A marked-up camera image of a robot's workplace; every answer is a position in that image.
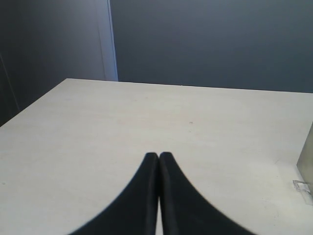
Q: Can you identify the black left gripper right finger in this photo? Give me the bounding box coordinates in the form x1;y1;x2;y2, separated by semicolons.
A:
159;152;253;235

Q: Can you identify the clear plastic piece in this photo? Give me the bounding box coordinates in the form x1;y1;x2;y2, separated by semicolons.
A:
292;180;313;206

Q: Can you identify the grey box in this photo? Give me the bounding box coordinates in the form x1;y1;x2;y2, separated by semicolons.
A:
296;125;313;185

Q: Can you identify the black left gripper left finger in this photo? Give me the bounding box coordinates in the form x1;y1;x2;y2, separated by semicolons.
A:
72;152;159;235

